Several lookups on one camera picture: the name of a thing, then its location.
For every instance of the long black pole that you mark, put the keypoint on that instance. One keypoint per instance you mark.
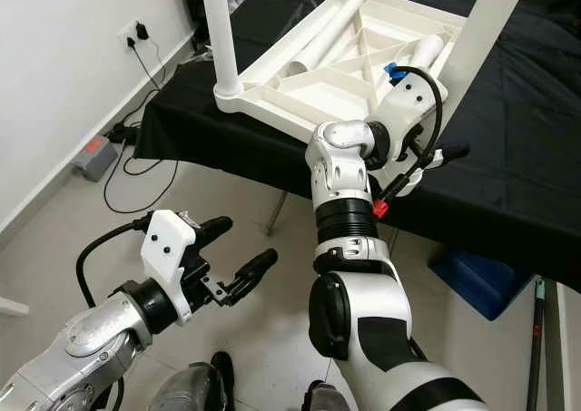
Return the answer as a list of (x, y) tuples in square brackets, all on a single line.
[(537, 347)]

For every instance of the white wall socket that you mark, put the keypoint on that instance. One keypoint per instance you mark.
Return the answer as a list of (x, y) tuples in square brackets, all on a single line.
[(127, 37)]

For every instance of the white flat floor strip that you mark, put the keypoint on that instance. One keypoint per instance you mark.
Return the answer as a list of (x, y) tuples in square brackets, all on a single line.
[(14, 307)]

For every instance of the black power strip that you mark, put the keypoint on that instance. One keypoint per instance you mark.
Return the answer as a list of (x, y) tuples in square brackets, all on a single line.
[(127, 136)]

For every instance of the black wall plug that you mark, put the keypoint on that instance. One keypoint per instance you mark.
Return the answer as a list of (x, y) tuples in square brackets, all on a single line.
[(142, 32), (132, 44)]

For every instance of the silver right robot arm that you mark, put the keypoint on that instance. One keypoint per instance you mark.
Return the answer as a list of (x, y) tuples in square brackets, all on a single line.
[(345, 175)]

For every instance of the dark right robot foot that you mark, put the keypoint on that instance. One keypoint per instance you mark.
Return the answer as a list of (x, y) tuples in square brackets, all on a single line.
[(329, 398)]

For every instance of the grey box orange label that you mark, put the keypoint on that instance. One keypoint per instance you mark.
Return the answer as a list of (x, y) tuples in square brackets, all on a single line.
[(95, 160)]

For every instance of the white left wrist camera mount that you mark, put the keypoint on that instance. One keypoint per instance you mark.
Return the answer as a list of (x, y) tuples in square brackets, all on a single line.
[(171, 252)]

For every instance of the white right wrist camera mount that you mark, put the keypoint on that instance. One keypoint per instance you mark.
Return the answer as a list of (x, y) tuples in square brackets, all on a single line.
[(408, 102)]

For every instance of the blue plastic dustpan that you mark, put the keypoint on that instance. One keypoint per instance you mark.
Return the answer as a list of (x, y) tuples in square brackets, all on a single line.
[(481, 284)]

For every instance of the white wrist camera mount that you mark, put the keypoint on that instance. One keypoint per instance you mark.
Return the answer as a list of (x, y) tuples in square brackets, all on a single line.
[(408, 102), (171, 252)]

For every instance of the white plastic children table top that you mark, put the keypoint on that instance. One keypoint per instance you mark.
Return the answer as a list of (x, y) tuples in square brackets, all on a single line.
[(318, 93)]

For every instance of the dark robot foot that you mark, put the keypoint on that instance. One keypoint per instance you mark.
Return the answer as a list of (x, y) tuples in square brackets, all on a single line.
[(191, 384), (329, 398)]

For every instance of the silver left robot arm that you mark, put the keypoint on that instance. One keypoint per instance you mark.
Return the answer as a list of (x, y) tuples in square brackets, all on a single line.
[(91, 343)]

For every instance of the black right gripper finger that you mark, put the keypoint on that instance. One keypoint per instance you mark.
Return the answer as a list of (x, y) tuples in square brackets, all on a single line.
[(454, 151)]

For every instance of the dark left robot foot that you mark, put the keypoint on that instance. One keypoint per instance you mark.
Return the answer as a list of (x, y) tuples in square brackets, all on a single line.
[(191, 384)]

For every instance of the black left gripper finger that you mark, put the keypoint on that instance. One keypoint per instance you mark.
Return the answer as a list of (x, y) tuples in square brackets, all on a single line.
[(254, 273), (214, 228)]

